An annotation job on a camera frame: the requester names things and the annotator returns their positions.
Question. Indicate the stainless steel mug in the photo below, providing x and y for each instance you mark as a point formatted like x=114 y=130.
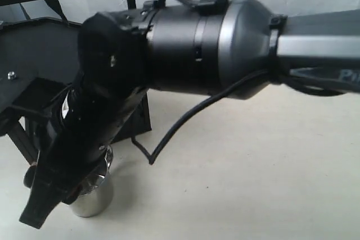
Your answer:
x=96 y=190

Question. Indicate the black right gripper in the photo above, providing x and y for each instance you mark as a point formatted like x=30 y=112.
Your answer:
x=82 y=124

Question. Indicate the black two-tier rack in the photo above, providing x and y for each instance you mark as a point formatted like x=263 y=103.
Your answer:
x=38 y=65

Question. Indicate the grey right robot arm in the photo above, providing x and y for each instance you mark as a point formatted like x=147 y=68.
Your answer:
x=218 y=48

